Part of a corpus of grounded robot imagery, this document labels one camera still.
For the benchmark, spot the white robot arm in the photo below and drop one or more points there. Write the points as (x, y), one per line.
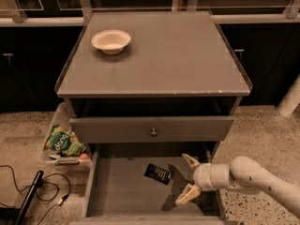
(241, 175)

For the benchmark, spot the green snack bag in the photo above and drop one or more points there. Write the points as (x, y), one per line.
(64, 141)

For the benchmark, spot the small orange fruit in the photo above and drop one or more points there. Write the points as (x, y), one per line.
(84, 156)

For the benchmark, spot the clear plastic bin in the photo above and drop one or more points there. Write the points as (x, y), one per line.
(53, 158)

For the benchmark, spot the grey drawer cabinet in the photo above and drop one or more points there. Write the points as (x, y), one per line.
(176, 64)

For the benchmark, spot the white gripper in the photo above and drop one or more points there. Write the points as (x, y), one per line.
(202, 176)

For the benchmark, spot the metal railing frame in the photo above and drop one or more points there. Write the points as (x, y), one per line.
(80, 12)

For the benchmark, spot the grey top drawer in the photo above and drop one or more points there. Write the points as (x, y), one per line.
(137, 129)

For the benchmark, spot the black bar stand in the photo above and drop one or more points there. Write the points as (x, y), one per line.
(28, 198)

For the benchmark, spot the white paper bowl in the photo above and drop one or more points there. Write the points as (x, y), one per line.
(111, 41)

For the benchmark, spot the round metal drawer knob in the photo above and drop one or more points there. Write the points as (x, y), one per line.
(153, 132)

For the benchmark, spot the open grey middle drawer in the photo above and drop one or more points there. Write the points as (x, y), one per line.
(118, 193)

